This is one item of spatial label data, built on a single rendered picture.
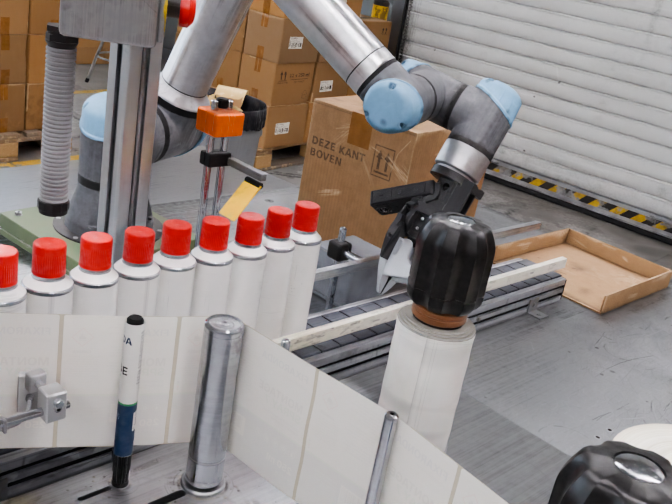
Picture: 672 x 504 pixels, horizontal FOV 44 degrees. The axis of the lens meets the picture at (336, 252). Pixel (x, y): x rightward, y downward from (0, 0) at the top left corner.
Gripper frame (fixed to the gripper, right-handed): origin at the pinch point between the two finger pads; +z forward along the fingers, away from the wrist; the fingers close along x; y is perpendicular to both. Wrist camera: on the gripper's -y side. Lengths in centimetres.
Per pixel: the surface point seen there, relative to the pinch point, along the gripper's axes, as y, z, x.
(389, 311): 4.6, 2.9, -0.9
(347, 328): 4.5, 8.0, -8.1
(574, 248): -9, -31, 75
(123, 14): -1, -9, -60
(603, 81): -167, -184, 343
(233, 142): -201, -28, 141
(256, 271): 3.3, 6.9, -29.4
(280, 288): 2.8, 7.5, -23.2
